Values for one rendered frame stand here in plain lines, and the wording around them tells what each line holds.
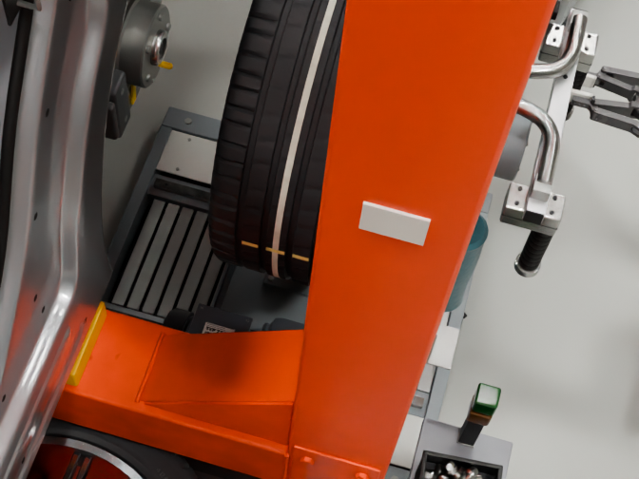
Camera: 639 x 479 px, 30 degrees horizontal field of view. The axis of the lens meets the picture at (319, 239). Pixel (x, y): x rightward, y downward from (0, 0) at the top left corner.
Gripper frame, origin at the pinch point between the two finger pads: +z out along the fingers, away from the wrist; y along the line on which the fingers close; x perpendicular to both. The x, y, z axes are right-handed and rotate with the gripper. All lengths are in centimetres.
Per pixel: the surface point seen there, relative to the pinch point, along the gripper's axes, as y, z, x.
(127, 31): -20, 76, 9
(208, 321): -46, 54, -40
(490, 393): -55, 1, -17
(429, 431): -56, 8, -38
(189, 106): 30, 85, -83
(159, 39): -17, 72, 5
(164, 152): 10, 84, -75
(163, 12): -13, 72, 7
